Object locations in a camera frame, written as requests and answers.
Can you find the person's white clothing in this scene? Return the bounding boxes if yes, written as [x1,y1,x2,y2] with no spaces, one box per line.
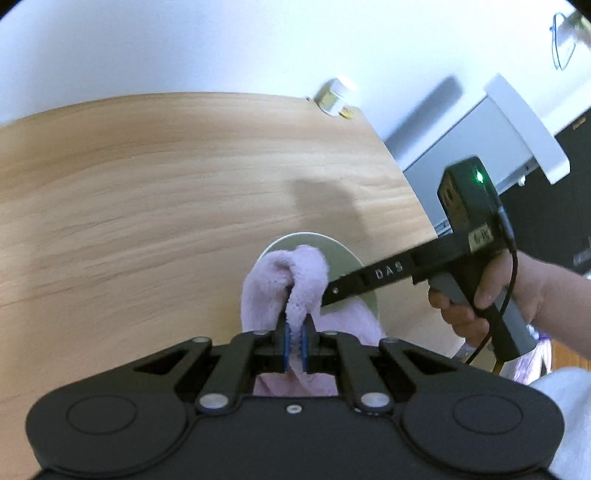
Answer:
[526,367,591,480]

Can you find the person's right forearm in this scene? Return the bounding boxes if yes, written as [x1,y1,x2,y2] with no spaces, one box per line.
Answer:
[531,261,591,361]

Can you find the grey cabinet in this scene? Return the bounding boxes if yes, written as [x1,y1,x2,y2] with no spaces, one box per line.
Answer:
[383,95,539,232]

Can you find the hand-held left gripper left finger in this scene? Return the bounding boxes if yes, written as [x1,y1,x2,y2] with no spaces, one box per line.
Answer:
[134,316,293,414]

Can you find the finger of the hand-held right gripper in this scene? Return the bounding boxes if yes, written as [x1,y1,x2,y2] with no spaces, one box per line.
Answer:
[320,250,417,308]

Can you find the pale green bowl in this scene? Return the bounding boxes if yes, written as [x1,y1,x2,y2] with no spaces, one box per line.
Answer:
[255,232,380,324]

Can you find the white desk top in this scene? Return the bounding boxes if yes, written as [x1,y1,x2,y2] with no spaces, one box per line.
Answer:
[483,74,571,185]

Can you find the purple cloth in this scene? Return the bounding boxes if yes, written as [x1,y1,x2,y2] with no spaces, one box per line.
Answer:
[508,330,553,384]

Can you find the person's right hand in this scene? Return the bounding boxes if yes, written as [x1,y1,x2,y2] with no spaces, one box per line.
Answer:
[427,250,550,354]

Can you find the pink fluffy cloth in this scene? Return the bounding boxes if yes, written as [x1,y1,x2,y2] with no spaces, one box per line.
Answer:
[241,244,387,398]

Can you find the small white-capped pill bottle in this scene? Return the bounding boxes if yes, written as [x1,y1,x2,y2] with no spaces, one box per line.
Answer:
[313,78,357,116]

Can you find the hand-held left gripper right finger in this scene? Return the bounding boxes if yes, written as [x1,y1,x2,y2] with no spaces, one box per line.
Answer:
[300,314,455,415]

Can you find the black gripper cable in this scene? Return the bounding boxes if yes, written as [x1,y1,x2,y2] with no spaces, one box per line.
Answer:
[462,203,519,365]

